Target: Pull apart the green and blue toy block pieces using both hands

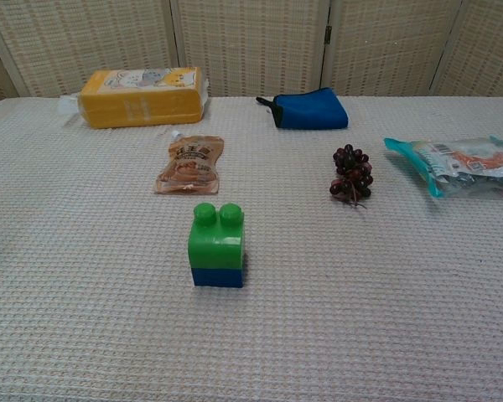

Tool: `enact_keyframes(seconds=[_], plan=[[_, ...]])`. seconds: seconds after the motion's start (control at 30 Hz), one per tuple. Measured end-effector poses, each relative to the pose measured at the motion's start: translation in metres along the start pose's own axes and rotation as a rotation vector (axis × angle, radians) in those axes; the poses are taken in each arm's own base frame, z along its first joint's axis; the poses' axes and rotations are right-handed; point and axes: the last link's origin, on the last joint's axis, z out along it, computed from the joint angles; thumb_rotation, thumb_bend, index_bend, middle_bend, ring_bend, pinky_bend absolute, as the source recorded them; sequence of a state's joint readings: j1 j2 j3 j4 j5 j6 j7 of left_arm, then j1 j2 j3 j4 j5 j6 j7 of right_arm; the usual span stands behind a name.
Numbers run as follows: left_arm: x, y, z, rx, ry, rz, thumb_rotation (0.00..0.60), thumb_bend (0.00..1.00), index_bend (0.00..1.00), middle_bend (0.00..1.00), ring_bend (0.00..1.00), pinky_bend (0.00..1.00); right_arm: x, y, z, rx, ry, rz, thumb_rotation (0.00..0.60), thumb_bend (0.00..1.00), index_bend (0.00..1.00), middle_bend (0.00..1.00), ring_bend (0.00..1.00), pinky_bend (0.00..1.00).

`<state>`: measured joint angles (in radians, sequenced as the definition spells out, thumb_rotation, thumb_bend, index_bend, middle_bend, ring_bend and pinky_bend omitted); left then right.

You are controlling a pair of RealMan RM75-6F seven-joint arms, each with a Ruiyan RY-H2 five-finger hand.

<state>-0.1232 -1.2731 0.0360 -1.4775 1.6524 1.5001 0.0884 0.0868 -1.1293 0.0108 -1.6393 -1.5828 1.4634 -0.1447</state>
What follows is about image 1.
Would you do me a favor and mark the green toy block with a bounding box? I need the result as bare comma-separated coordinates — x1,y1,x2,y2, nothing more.
187,202,246,271

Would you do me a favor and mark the blue toy block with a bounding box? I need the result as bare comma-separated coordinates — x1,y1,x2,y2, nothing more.
191,265,245,289

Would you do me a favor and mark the orange spouted drink pouch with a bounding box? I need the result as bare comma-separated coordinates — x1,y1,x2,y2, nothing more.
153,129,226,196

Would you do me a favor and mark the dark red grape bunch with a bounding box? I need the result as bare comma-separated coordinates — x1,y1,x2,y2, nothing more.
329,144,375,210

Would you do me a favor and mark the blue folded cloth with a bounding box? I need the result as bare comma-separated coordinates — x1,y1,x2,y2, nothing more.
256,86,350,130

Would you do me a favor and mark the yellow cat-print tissue pack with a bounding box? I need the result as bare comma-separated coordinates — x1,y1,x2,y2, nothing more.
58,66,211,130

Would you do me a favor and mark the beige woven folding screen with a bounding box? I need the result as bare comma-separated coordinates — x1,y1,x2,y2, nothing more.
0,0,503,106

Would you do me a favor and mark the white woven tablecloth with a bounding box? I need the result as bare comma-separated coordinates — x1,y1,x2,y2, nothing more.
0,95,503,402

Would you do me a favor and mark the teal clear snack package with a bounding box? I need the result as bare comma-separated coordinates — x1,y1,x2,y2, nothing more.
383,134,503,199

